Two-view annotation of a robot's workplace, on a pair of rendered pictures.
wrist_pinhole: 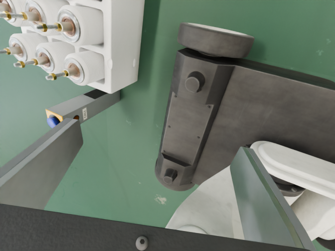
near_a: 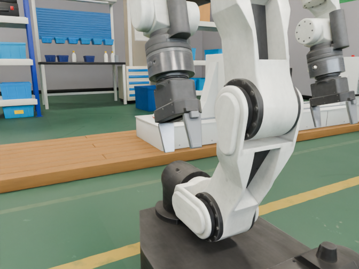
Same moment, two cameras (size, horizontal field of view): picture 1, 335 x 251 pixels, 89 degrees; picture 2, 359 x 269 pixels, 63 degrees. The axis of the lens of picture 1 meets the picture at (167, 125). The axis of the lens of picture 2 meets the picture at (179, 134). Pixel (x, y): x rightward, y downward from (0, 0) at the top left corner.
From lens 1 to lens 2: 52 cm
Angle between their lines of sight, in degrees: 76
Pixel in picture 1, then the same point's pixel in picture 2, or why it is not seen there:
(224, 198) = (229, 183)
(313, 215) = (201, 187)
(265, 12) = not seen: outside the picture
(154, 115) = not seen: outside the picture
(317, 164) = (181, 212)
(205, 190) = (237, 189)
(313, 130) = (173, 243)
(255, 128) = (207, 260)
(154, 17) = not seen: outside the picture
